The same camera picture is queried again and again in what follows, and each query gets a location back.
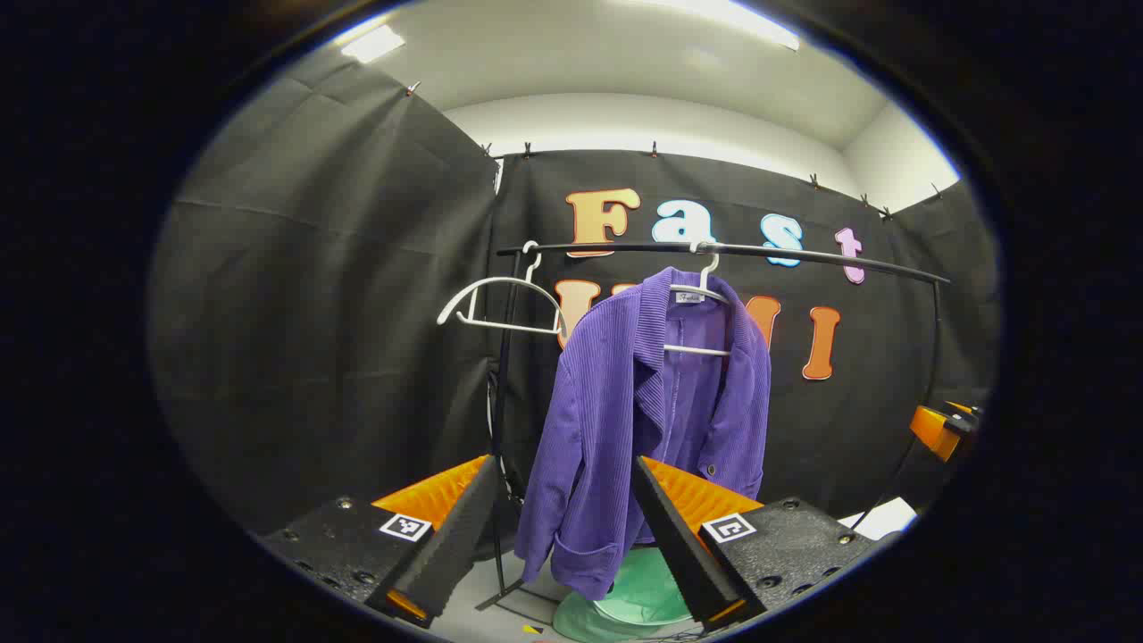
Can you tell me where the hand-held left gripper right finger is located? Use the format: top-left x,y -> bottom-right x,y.
631,455 -> 880,633

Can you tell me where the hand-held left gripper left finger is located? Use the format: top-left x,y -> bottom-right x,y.
259,454 -> 501,629

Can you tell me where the green laundry hamper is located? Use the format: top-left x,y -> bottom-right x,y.
552,545 -> 706,642

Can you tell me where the purple corduroy jacket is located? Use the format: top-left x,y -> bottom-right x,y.
513,266 -> 773,602

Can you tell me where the white hanger with label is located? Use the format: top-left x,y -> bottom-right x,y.
663,241 -> 738,358

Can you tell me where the plain white hanger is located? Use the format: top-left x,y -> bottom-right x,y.
436,239 -> 569,338

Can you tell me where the black clothes rack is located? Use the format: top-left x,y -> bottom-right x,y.
473,239 -> 952,613

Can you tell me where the white sheet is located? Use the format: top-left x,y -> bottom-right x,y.
839,497 -> 919,541

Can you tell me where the black backdrop cloth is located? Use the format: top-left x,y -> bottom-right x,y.
147,49 -> 1001,537

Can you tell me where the row of backdrop clips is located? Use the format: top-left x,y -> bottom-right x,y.
404,80 -> 946,220

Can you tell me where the long ceiling light strip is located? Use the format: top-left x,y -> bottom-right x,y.
625,0 -> 800,50

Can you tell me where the small ceiling light panel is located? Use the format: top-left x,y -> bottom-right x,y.
341,25 -> 405,63

